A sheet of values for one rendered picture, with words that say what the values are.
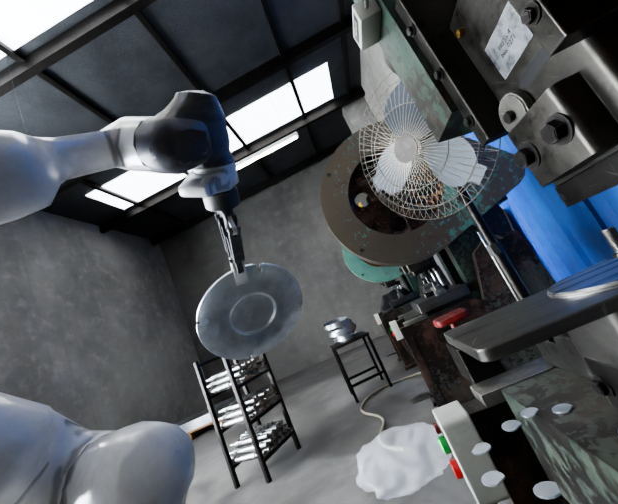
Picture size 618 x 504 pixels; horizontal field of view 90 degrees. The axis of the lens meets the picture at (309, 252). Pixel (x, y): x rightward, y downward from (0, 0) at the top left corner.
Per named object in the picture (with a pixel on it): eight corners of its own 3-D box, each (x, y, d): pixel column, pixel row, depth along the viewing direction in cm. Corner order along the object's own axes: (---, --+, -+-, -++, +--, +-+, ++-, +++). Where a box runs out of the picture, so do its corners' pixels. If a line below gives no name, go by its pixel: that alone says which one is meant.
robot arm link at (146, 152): (137, 180, 55) (170, 185, 50) (106, 98, 49) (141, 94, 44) (214, 157, 68) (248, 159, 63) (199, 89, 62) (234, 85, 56)
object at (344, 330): (356, 403, 292) (321, 325, 309) (349, 393, 336) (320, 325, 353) (393, 385, 296) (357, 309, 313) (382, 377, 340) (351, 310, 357)
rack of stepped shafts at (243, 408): (274, 482, 207) (225, 347, 227) (229, 490, 227) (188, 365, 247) (305, 446, 245) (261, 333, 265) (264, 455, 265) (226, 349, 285)
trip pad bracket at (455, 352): (511, 453, 53) (454, 345, 57) (489, 430, 62) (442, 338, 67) (545, 441, 52) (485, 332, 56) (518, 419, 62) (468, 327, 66)
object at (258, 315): (195, 370, 79) (195, 368, 80) (296, 347, 93) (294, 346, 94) (197, 268, 69) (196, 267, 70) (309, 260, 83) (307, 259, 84)
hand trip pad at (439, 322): (454, 358, 60) (435, 321, 62) (447, 353, 66) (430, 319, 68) (489, 344, 59) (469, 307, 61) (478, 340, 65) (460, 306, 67)
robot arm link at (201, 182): (228, 155, 68) (233, 180, 70) (168, 167, 63) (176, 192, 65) (246, 165, 58) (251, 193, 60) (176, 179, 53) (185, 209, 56)
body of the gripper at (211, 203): (242, 189, 63) (250, 230, 68) (230, 180, 70) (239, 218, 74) (205, 197, 60) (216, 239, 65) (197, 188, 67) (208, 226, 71)
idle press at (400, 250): (440, 475, 141) (292, 159, 177) (415, 401, 237) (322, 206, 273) (817, 344, 119) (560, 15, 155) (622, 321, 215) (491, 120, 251)
